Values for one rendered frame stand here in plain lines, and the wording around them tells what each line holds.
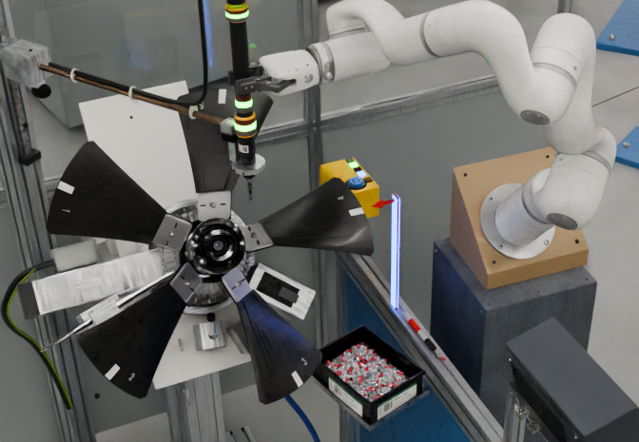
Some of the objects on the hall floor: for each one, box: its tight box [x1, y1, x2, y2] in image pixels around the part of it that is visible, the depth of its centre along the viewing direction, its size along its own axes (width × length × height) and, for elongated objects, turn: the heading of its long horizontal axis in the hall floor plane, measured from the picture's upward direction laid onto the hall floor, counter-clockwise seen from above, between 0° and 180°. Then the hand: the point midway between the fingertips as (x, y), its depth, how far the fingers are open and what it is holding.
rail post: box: [336, 258, 348, 442], centre depth 320 cm, size 4×4×78 cm
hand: (242, 81), depth 217 cm, fingers closed on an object, 4 cm apart
